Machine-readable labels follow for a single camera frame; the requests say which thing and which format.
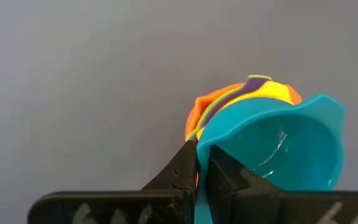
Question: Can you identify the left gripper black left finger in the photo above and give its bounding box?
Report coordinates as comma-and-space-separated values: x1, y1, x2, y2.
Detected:
140, 139, 198, 224

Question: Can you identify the teal measuring cup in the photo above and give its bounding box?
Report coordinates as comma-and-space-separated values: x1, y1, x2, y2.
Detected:
193, 93, 347, 224

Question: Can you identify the yellow measuring cup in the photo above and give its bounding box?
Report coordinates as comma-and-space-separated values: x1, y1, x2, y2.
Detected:
196, 80, 293, 141

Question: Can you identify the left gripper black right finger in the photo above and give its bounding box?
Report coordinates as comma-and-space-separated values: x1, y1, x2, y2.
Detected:
206, 144, 281, 224

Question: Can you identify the green measuring cup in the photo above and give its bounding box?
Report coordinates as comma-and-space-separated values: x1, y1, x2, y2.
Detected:
185, 73, 274, 142

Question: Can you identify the orange measuring cup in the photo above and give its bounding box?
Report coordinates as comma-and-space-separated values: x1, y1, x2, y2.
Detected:
184, 81, 303, 194

